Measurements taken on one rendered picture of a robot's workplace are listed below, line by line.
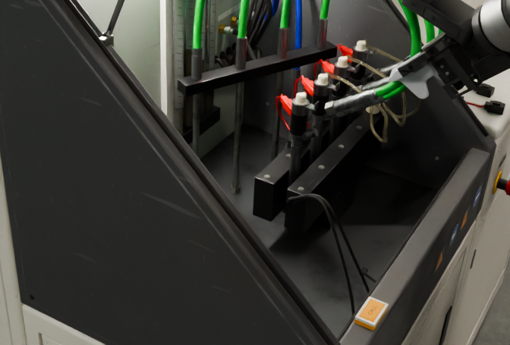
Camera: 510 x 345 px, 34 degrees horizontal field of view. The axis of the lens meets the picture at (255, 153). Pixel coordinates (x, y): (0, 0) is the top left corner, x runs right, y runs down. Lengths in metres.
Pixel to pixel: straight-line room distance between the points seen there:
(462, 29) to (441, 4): 0.05
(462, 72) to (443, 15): 0.08
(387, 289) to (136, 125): 0.45
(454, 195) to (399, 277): 0.25
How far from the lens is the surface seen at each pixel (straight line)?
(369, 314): 1.18
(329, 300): 1.39
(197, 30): 1.38
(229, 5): 1.63
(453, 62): 1.13
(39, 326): 1.45
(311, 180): 1.39
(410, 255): 1.32
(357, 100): 1.28
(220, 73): 1.45
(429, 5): 1.12
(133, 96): 1.05
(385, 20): 1.58
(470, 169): 1.55
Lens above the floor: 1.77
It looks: 33 degrees down
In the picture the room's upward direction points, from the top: 3 degrees clockwise
